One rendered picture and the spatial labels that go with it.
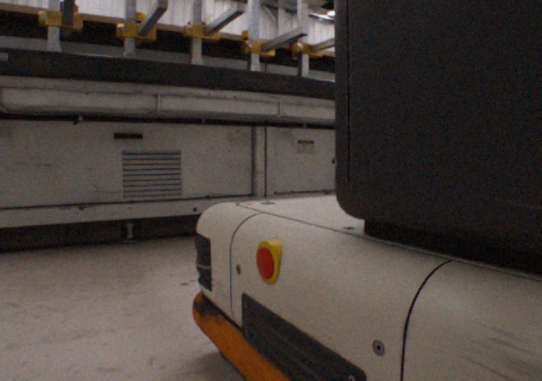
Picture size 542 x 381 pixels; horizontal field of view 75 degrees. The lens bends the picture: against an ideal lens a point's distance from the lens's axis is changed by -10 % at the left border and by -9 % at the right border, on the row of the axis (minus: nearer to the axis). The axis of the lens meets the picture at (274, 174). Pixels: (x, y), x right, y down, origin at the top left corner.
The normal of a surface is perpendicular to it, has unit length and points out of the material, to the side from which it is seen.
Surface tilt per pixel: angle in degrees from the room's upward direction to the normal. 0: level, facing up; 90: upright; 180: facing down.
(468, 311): 50
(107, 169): 90
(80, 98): 90
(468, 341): 73
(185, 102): 90
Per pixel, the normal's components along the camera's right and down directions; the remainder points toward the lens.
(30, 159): 0.53, 0.05
